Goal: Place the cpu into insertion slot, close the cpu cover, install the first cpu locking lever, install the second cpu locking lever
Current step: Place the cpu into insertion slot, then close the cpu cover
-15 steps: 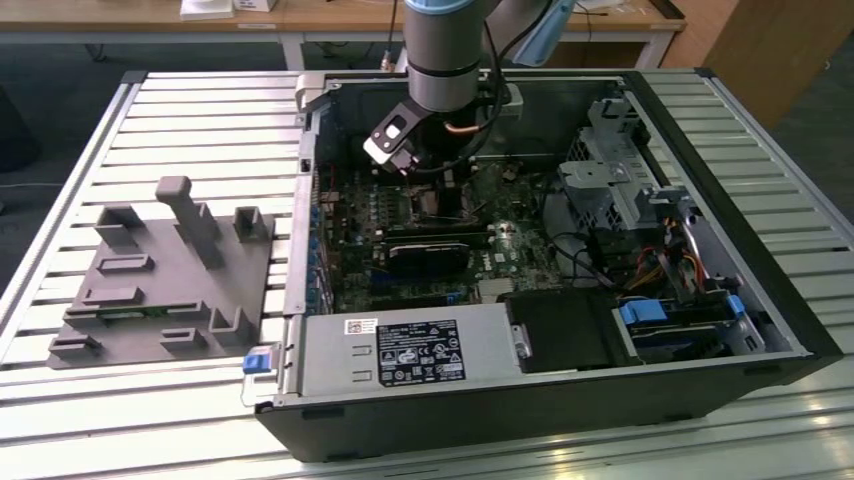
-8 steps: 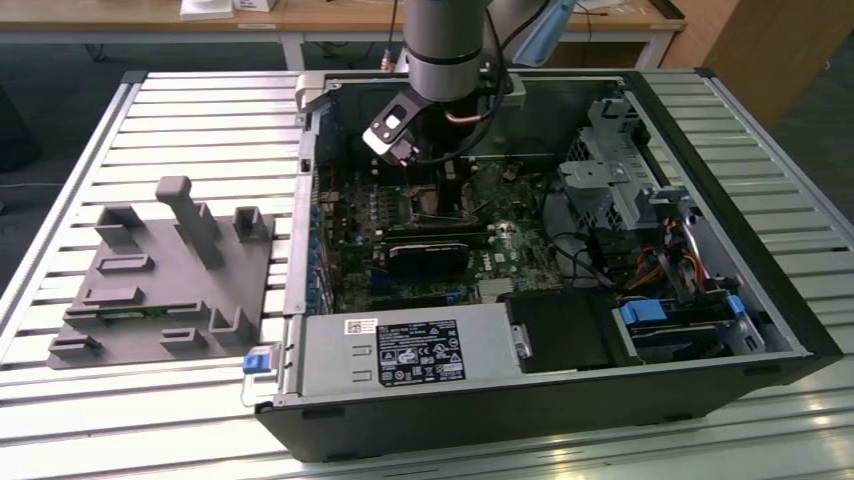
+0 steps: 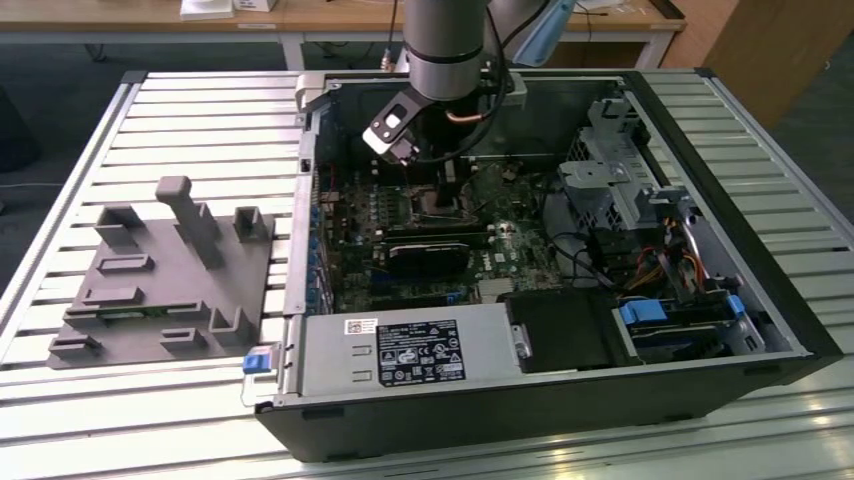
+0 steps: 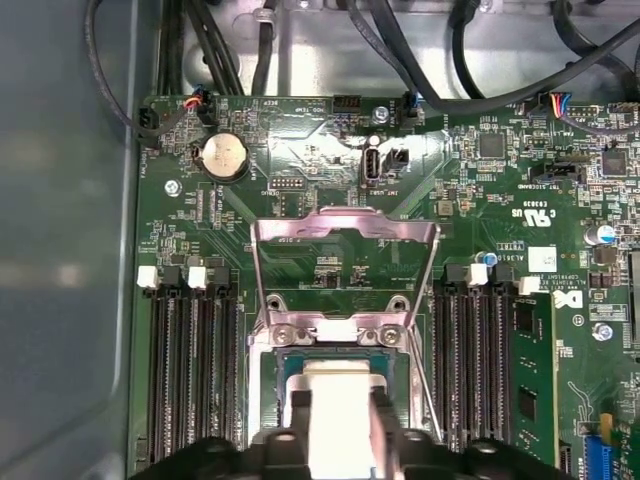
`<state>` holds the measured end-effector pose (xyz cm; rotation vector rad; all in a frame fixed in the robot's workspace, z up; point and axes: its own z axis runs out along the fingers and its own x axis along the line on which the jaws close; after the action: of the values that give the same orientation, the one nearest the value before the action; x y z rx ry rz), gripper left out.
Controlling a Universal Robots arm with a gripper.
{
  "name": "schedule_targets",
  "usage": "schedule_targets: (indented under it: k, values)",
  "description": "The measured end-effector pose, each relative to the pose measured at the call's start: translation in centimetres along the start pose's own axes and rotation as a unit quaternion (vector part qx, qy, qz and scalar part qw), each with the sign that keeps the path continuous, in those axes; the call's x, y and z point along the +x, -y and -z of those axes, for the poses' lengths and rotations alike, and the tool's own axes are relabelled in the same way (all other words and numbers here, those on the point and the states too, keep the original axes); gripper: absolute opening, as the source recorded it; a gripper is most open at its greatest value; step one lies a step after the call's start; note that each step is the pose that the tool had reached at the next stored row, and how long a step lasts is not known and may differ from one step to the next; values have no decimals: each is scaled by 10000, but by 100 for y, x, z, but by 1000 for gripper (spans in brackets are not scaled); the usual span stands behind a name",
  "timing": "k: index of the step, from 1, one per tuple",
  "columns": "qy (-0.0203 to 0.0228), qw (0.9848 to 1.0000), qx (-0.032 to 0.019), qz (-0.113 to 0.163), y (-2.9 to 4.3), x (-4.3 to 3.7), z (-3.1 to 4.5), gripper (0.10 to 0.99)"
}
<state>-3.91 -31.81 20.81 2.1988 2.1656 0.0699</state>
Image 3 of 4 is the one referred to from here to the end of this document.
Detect metal socket cover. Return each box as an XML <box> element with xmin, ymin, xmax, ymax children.
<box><xmin>465</xmin><ymin>167</ymin><xmax>510</xmax><ymax>217</ymax></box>

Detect CPU socket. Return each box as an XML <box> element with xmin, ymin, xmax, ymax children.
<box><xmin>407</xmin><ymin>185</ymin><xmax>479</xmax><ymax>224</ymax></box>

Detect black RAM slot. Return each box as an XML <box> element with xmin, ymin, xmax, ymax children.
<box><xmin>385</xmin><ymin>224</ymin><xmax>487</xmax><ymax>232</ymax></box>
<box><xmin>385</xmin><ymin>229</ymin><xmax>489</xmax><ymax>237</ymax></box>
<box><xmin>383</xmin><ymin>234</ymin><xmax>490</xmax><ymax>242</ymax></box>

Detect green motherboard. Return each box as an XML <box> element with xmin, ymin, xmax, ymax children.
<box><xmin>313</xmin><ymin>159</ymin><xmax>575</xmax><ymax>314</ymax></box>

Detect black graphics card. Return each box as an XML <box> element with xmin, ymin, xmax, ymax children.
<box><xmin>385</xmin><ymin>241</ymin><xmax>474</xmax><ymax>277</ymax></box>

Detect metal drive cage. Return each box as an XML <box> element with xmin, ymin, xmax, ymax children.
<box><xmin>557</xmin><ymin>97</ymin><xmax>669</xmax><ymax>236</ymax></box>

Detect silver chipset heatsink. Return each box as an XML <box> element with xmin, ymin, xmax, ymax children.
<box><xmin>478</xmin><ymin>278</ymin><xmax>517</xmax><ymax>302</ymax></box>

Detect blue disk carrier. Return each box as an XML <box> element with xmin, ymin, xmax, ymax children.
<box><xmin>617</xmin><ymin>297</ymin><xmax>669</xmax><ymax>332</ymax></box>

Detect silver power supply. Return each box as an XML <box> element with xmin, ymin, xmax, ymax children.
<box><xmin>293</xmin><ymin>305</ymin><xmax>529</xmax><ymax>401</ymax></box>

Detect wooden cabinet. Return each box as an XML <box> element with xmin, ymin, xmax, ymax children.
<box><xmin>659</xmin><ymin>0</ymin><xmax>854</xmax><ymax>129</ymax></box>

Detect grey parts rack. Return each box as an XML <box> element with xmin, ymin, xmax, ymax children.
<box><xmin>47</xmin><ymin>175</ymin><xmax>276</xmax><ymax>370</ymax></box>

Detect black hard disk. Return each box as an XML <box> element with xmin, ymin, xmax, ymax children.
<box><xmin>626</xmin><ymin>324</ymin><xmax>733</xmax><ymax>362</ymax></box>

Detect blue case latch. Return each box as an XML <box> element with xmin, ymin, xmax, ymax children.
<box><xmin>243</xmin><ymin>349</ymin><xmax>276</xmax><ymax>374</ymax></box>

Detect wooden desk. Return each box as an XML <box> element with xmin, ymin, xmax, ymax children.
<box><xmin>0</xmin><ymin>0</ymin><xmax>689</xmax><ymax>71</ymax></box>

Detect black PC case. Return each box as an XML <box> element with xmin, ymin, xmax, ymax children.
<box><xmin>252</xmin><ymin>68</ymin><xmax>844</xmax><ymax>464</ymax></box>

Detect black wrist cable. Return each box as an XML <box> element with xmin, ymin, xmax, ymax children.
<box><xmin>413</xmin><ymin>0</ymin><xmax>535</xmax><ymax>166</ymax></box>

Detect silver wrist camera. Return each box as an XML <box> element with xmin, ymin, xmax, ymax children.
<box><xmin>362</xmin><ymin>91</ymin><xmax>433</xmax><ymax>165</ymax></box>

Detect brass tipped cable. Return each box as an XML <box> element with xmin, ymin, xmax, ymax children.
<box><xmin>378</xmin><ymin>0</ymin><xmax>402</xmax><ymax>71</ymax></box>

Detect coloured power wire bundle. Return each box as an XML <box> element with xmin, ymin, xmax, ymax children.
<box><xmin>626</xmin><ymin>249</ymin><xmax>709</xmax><ymax>291</ymax></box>

